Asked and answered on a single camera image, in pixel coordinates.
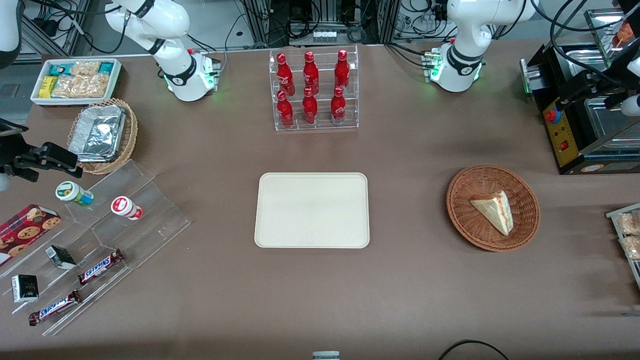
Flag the clear acrylic step display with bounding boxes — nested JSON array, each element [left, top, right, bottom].
[[0, 159, 192, 337]]

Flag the grey tray with snacks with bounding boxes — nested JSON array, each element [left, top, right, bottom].
[[605, 202, 640, 291]]

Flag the small black white carton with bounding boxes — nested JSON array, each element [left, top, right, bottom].
[[11, 274, 40, 304]]

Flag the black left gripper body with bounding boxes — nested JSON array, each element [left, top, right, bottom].
[[604, 44, 640, 88]]

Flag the green lidded yogurt cup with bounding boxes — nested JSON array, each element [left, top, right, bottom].
[[55, 181, 95, 208]]

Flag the light tan wicker basket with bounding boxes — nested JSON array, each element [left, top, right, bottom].
[[67, 98, 139, 176]]

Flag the triangular wrapped sandwich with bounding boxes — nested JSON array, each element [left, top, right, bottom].
[[469, 190, 515, 237]]

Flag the clear snack packet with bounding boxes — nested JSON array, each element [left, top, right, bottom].
[[618, 235, 640, 261], [615, 211, 640, 236]]

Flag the brown snickers bar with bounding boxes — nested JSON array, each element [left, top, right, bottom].
[[28, 289, 83, 327], [77, 249, 126, 287]]

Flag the red plaid cookie box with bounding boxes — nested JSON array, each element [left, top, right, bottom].
[[0, 203, 63, 267]]

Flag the clear acrylic bottle rack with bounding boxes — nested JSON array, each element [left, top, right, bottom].
[[269, 44, 360, 132]]

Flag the red cola bottle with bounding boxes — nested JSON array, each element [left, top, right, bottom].
[[276, 90, 295, 129], [330, 86, 347, 125], [334, 49, 351, 92], [302, 51, 320, 96], [301, 87, 319, 126], [276, 53, 296, 97]]

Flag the large clear bag of crackers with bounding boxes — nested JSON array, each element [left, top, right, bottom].
[[51, 73, 112, 99]]

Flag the red lidded yogurt cup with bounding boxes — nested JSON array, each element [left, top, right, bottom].
[[110, 196, 145, 222]]

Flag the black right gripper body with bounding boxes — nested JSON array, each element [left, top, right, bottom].
[[0, 119, 37, 170]]

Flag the clear food display case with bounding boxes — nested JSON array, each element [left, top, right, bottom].
[[583, 7, 640, 69]]

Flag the black yellow sealing machine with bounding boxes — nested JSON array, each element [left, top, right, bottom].
[[519, 42, 640, 176]]

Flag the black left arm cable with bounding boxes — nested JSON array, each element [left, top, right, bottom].
[[529, 0, 640, 93]]

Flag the beige plastic tray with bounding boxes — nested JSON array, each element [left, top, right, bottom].
[[254, 172, 370, 249]]

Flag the black cable loop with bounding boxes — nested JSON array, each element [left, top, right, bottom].
[[438, 339, 510, 360]]

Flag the brown round wicker basket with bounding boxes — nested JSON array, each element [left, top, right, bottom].
[[446, 165, 541, 253]]

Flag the yellow snack packet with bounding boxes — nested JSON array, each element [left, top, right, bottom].
[[38, 76, 59, 99]]

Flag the stacked aluminium foil trays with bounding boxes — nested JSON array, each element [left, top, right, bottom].
[[68, 104, 127, 163]]

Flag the white rectangular snack bin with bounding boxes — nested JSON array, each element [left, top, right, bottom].
[[30, 58, 123, 108]]

